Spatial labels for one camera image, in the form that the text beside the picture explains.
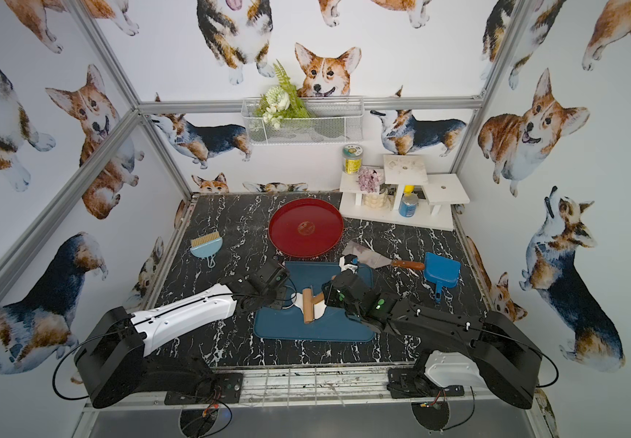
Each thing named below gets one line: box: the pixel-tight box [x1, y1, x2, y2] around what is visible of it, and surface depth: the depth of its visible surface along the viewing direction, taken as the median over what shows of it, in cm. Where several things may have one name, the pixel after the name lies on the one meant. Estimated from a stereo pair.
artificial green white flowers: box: [254, 59, 311, 130], surface depth 82 cm
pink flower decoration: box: [355, 168, 380, 194], surface depth 99 cm
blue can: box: [398, 193, 419, 219], surface depth 111 cm
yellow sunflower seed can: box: [341, 143, 364, 176], surface depth 106 cm
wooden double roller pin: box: [302, 288, 325, 324], surface depth 87 cm
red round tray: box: [268, 198, 345, 259], surface depth 112 cm
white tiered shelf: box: [339, 154, 471, 232], surface depth 105 cm
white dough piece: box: [290, 292, 328, 321], surface depth 87 cm
